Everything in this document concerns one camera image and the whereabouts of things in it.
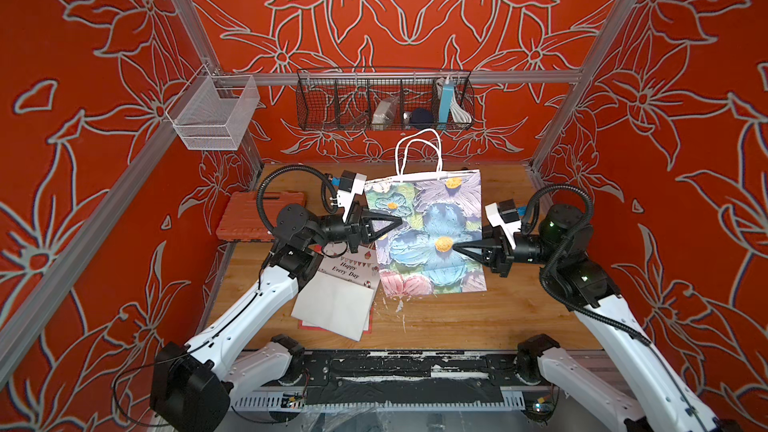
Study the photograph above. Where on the light blue box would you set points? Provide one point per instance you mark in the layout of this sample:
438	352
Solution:
446	96

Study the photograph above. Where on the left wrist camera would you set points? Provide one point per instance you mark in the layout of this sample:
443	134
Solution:
348	185

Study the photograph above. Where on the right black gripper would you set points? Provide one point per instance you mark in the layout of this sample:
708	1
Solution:
495	244

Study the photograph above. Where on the orange plastic tool case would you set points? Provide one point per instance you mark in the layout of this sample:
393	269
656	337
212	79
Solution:
241	221

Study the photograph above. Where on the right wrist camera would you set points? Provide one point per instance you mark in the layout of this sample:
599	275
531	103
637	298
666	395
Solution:
505	215

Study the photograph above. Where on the red RICH paper bag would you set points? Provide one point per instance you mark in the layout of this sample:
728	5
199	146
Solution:
345	321

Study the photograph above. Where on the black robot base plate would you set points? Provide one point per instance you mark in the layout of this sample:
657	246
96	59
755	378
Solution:
337	376

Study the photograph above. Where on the white happy day paper bag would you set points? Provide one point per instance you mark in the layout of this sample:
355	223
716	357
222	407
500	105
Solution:
349	280

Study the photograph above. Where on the white wire mesh basket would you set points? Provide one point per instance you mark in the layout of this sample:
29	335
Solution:
215	112

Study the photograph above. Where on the dark blue round object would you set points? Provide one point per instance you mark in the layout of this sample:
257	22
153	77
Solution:
421	118

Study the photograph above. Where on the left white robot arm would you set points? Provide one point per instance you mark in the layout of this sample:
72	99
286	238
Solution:
194	385

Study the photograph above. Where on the silver packet in basket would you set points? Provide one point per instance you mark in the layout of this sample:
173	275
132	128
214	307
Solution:
385	113

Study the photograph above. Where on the colourful patterned paper bag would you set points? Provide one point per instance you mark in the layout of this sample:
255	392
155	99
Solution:
438	209

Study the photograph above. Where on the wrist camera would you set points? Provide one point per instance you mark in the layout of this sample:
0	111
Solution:
348	185
505	215

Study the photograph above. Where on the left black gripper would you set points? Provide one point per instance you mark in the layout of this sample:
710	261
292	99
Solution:
363	237

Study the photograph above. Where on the white slotted cable duct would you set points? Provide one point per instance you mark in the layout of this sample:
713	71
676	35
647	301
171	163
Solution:
262	401

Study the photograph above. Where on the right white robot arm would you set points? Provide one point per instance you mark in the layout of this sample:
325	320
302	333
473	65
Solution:
553	233

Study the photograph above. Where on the black wire wall basket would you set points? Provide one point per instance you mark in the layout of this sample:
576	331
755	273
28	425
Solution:
359	99

